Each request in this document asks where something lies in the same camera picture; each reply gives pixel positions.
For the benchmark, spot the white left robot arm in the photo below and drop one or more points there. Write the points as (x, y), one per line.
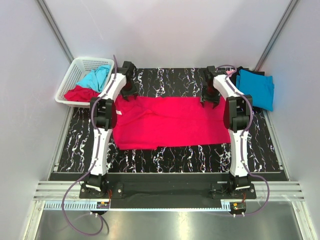
(103, 116)

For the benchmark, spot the white plastic laundry basket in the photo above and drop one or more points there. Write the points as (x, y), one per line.
(78, 69)

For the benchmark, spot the red t-shirt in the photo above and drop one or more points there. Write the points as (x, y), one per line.
(146, 123)

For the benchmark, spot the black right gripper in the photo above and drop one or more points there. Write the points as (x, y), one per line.
(214, 100)

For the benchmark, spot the red shirt in basket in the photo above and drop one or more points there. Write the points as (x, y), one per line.
(81, 94)

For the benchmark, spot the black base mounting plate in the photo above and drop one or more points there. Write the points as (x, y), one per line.
(144, 191)

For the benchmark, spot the folded black t-shirt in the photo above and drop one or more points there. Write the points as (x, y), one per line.
(233, 77)

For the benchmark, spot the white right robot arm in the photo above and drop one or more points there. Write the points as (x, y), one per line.
(237, 119)

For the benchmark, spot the folded pink t-shirt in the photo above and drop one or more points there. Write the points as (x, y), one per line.
(230, 72)

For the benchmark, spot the folded blue t-shirt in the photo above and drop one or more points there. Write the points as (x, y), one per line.
(260, 87)

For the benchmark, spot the light blue shirt in basket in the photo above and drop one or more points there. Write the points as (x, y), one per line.
(96, 79)

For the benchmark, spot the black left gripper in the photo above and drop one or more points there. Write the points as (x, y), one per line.
(132, 92)

